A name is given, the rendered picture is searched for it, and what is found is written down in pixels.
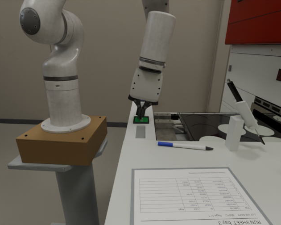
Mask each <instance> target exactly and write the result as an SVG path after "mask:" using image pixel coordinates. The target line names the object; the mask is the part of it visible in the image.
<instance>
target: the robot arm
mask: <svg viewBox="0 0 281 225"><path fill-rule="evenodd" d="M141 1H142V4H143V8H144V12H145V18H146V27H145V33H144V38H143V42H142V47H141V52H140V58H139V62H138V65H140V66H139V67H137V68H136V70H135V73H134V77H133V80H132V85H131V89H130V94H129V96H128V99H129V100H131V101H134V103H135V104H136V106H137V110H136V115H137V119H139V118H140V119H142V117H144V115H145V110H146V109H147V108H148V107H150V106H151V105H158V100H159V97H160V93H161V87H162V81H163V73H162V72H161V71H162V69H163V68H165V66H166V64H164V63H165V62H166V58H167V54H168V51H169V46H170V42H171V38H172V35H173V31H174V27H175V23H176V17H175V16H173V15H171V14H170V13H169V0H141ZM65 2H66V0H24V2H23V4H22V6H21V9H20V15H19V21H20V25H21V28H22V30H23V32H24V33H25V35H26V36H27V37H28V38H30V39H31V40H33V41H35V42H37V43H41V44H49V45H54V48H53V50H52V52H51V54H50V55H49V56H48V58H47V59H46V60H45V61H44V62H43V64H42V73H43V79H44V85H45V92H46V98H47V104H48V109H49V114H48V115H49V117H50V118H48V119H46V120H45V121H43V122H42V124H41V129H42V130H43V131H45V132H47V133H56V134H61V133H72V132H75V131H79V130H82V129H84V128H86V127H87V126H89V125H90V123H91V118H90V117H89V116H87V115H84V114H82V111H81V102H80V93H79V80H78V71H77V62H78V58H79V55H80V53H81V50H82V47H83V44H84V29H83V25H82V23H81V21H80V19H79V18H78V17H77V16H76V15H74V14H73V13H71V12H69V11H66V10H64V9H62V8H63V6H64V4H65ZM141 100H145V103H144V105H143V106H142V107H141Z"/></svg>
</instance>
